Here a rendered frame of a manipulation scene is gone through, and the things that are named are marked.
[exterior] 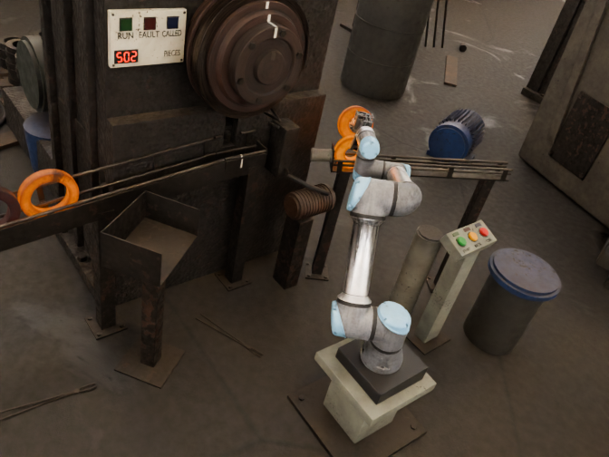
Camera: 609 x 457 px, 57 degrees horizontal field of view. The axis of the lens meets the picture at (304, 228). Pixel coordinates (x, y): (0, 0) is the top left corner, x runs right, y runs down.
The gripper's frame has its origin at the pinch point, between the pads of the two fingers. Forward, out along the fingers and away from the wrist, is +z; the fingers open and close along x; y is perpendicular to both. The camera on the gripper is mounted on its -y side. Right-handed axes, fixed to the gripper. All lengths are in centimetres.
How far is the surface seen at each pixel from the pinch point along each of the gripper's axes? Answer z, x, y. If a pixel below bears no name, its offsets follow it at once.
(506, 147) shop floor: 176, -166, -62
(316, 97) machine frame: 5.7, 18.6, 4.3
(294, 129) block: -12.7, 27.3, -4.5
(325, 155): -9.5, 11.0, -14.8
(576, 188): 105, -189, -55
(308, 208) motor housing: -21.4, 14.6, -35.0
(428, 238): -35, -35, -32
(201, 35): -40, 67, 32
